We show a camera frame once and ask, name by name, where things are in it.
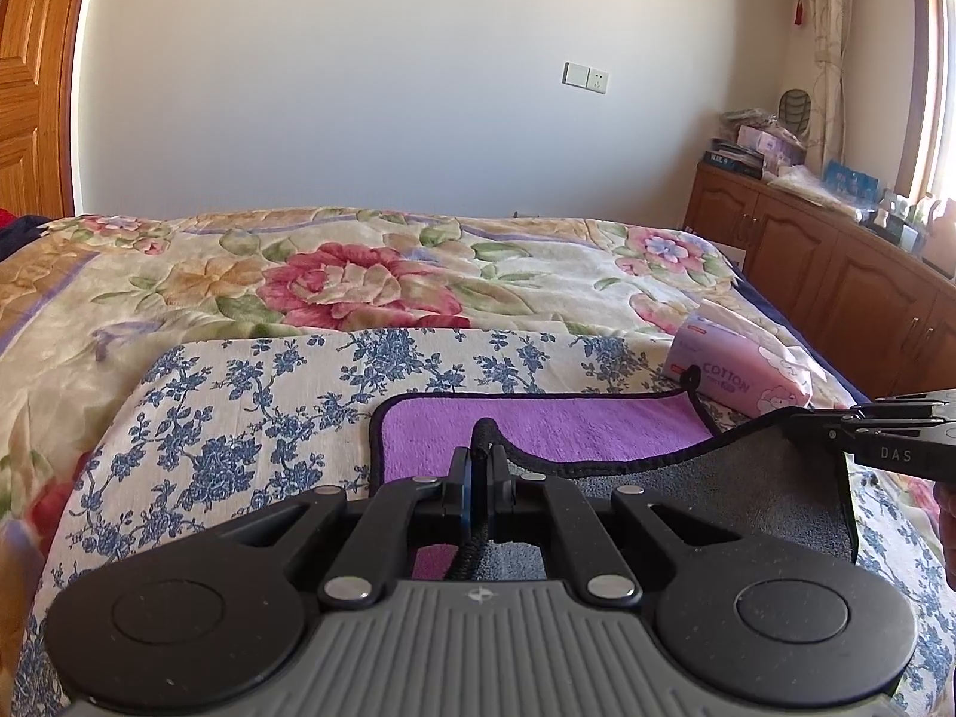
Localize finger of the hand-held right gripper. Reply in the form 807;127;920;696
780;388;956;458

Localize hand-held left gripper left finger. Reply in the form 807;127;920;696
224;448;475;611

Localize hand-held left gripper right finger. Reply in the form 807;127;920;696
489;445;737;611

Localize purple and grey towel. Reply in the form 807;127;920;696
368;364;860;584

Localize person's right hand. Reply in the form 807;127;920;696
933;479;956;593

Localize pink tissue packet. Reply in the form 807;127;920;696
661;298;815;412

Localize wooden cabinet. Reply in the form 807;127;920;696
682;162;956;406

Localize blue floral white quilt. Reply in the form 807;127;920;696
15;329;956;717

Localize clear plastic bag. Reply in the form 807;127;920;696
765;163;860;210

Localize blue printed packet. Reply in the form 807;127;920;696
823;159;883;203

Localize floral printed blanket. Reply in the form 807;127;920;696
0;207;871;599

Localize black flat box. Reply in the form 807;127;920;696
699;138;767;180

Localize pink box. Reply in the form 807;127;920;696
737;124;806;166

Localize woven hand fan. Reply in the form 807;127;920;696
778;88;814;142

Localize beige patterned curtain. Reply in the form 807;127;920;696
775;0;857;174

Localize dark cloth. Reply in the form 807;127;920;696
0;205;55;259

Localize wooden door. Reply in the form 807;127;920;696
0;0;98;219

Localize wooden window frame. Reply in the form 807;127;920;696
898;0;956;203

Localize white wall socket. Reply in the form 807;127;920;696
562;61;609;94

